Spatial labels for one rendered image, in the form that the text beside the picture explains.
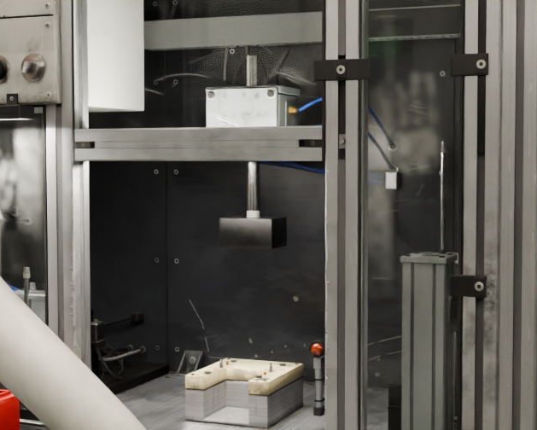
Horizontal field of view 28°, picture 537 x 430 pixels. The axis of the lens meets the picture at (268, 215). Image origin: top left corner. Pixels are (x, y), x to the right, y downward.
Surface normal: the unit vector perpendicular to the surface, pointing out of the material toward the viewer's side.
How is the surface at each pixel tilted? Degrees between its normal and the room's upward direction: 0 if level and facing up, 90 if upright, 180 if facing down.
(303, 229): 90
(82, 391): 55
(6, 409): 90
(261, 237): 90
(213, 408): 90
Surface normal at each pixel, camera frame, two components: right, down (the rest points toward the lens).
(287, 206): -0.37, 0.05
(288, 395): 0.93, 0.02
